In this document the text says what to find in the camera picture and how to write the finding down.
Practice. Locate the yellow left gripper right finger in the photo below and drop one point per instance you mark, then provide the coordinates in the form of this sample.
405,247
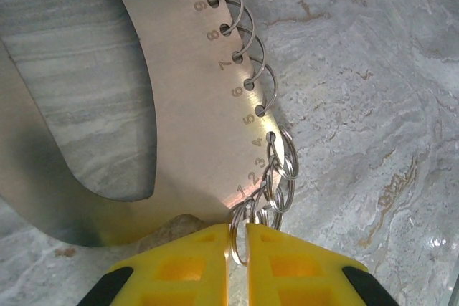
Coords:
297,270

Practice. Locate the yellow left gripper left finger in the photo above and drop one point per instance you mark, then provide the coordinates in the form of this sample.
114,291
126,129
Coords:
179,270

